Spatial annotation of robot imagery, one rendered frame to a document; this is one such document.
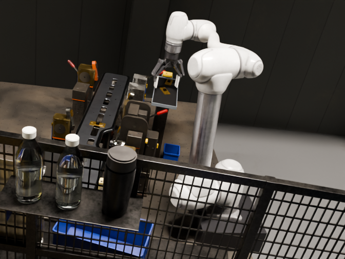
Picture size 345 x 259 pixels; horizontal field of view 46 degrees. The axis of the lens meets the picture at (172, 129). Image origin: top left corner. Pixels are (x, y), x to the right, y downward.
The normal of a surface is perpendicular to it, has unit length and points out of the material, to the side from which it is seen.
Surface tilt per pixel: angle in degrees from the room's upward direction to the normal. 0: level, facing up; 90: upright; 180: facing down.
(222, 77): 88
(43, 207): 0
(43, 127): 0
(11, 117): 0
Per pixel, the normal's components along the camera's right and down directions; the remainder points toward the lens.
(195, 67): -0.84, 0.04
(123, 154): 0.18, -0.84
